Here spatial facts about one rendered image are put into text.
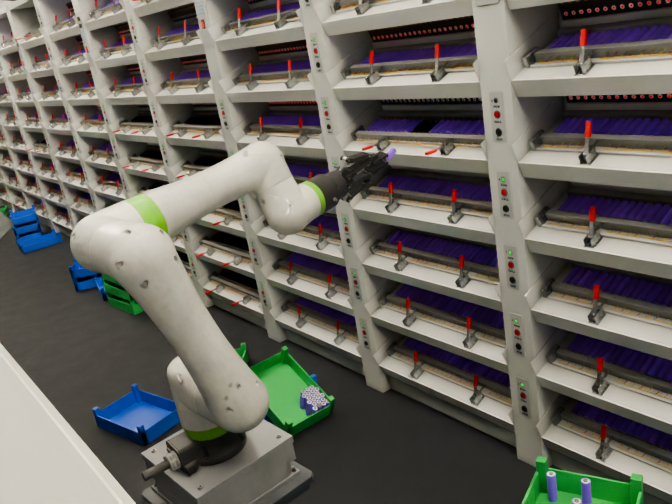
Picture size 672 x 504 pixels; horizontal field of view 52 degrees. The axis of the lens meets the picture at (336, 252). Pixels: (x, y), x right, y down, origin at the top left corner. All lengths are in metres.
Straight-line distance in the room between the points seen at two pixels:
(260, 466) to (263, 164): 0.70
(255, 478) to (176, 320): 0.51
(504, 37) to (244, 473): 1.17
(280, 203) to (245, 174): 0.11
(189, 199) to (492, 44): 0.79
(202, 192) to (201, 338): 0.33
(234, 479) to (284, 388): 0.95
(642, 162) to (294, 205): 0.76
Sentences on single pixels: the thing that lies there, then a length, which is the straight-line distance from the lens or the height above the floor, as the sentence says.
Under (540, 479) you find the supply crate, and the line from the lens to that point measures 1.55.
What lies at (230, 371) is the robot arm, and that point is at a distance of 1.43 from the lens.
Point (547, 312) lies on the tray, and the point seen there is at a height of 0.51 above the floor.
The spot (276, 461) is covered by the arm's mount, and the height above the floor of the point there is 0.35.
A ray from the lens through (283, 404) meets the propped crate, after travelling 2.51.
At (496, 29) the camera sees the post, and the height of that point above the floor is 1.22.
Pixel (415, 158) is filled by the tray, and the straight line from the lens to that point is 2.00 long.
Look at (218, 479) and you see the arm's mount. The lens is 1.65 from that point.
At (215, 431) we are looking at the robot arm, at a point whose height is 0.47.
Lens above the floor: 1.31
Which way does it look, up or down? 19 degrees down
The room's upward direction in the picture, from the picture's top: 10 degrees counter-clockwise
